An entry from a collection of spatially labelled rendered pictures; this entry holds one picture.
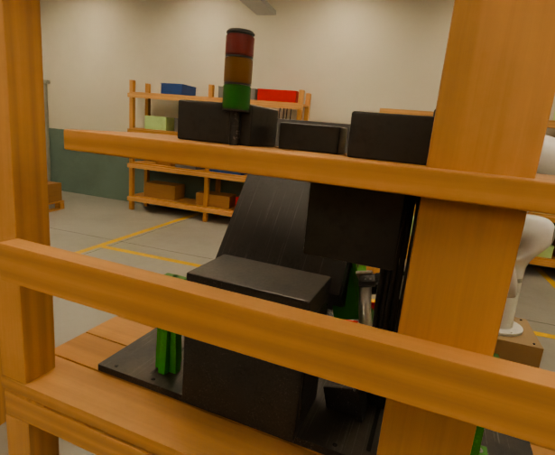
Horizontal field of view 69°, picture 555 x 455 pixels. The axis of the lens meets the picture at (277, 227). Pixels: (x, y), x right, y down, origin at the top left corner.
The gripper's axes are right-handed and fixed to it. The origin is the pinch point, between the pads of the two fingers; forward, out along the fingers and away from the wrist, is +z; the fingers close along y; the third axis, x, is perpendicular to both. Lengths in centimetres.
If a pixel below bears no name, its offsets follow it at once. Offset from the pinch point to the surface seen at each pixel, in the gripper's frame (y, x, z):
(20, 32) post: 71, -27, 62
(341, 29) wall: -217, -555, 100
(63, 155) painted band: -257, -466, 681
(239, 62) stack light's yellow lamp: 58, -12, 10
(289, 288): 16.0, 8.8, 13.9
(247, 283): 19.4, 8.8, 22.5
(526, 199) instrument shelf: 42, 12, -29
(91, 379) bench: 5, 28, 73
